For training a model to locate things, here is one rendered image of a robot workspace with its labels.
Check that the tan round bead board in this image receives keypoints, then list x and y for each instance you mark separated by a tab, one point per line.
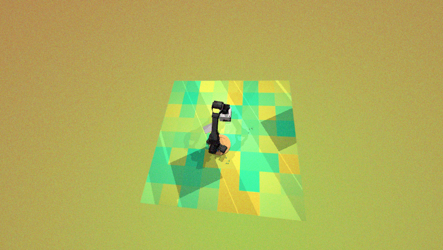
224	140

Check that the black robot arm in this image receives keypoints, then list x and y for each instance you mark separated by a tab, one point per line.
213	139

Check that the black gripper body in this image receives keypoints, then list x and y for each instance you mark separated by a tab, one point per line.
222	148

